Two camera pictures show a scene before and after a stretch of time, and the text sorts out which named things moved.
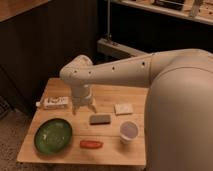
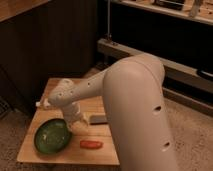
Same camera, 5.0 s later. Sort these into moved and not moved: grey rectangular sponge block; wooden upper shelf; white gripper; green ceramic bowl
Moved: white gripper
Not moved: green ceramic bowl; wooden upper shelf; grey rectangular sponge block
